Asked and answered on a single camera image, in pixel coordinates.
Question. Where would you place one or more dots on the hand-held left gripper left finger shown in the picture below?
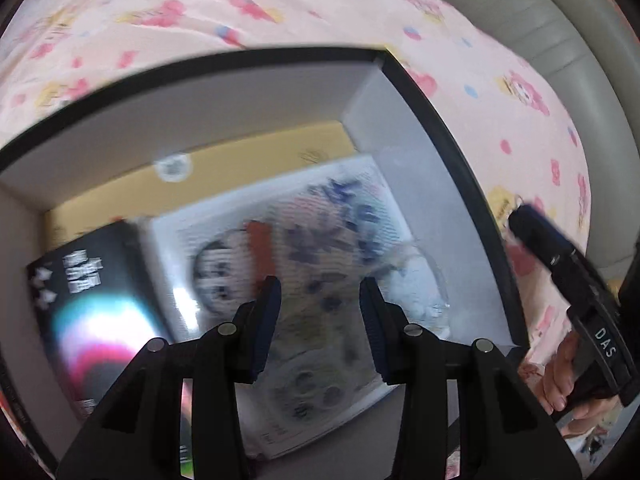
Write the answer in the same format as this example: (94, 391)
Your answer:
(267, 320)

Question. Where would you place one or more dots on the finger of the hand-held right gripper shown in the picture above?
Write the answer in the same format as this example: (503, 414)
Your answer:
(547, 240)

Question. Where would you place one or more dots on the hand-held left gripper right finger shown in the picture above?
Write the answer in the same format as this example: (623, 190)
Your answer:
(375, 330)

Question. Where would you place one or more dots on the white box with blue print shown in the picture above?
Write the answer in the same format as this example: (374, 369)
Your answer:
(325, 210)

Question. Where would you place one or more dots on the black-rimmed cardboard box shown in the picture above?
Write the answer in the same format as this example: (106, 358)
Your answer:
(300, 90)

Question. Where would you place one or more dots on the person's right hand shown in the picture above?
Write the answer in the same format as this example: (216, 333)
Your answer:
(557, 380)

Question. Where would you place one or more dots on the beige padded headboard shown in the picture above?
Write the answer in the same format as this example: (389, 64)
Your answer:
(575, 25)

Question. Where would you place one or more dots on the pink printed blanket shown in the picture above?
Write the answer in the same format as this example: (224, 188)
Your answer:
(300, 5)

